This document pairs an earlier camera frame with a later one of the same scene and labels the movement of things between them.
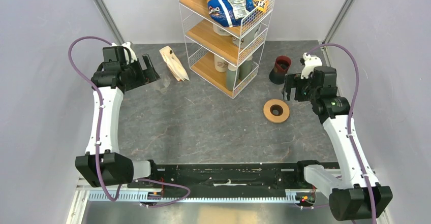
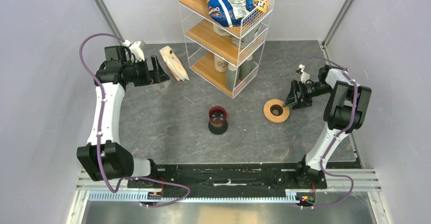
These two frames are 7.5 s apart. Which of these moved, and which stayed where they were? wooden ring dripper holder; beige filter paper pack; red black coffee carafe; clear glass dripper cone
Moved: red black coffee carafe
Stayed: beige filter paper pack; wooden ring dripper holder; clear glass dripper cone
